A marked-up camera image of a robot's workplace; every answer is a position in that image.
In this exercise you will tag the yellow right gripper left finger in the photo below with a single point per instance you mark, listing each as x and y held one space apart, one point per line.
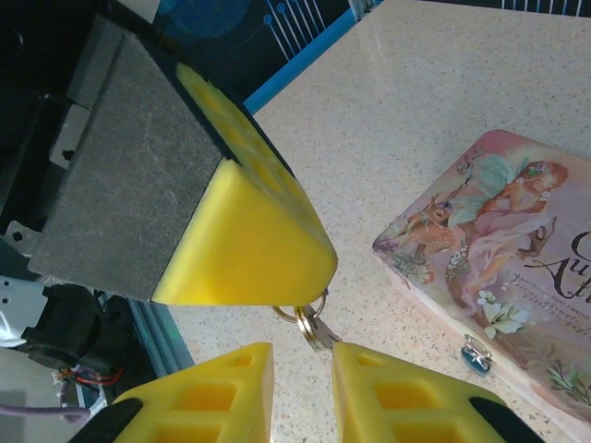
198 406

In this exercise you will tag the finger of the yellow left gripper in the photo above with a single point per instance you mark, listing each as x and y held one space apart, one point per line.
240 240

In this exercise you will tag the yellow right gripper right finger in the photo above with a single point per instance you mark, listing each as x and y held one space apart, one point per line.
397 406

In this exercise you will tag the small blue padlock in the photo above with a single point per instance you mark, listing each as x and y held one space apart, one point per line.
476 363

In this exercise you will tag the pink fairy picture box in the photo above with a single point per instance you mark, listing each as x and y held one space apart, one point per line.
498 258

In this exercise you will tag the blue table edge strip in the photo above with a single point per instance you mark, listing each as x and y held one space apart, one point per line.
318 44

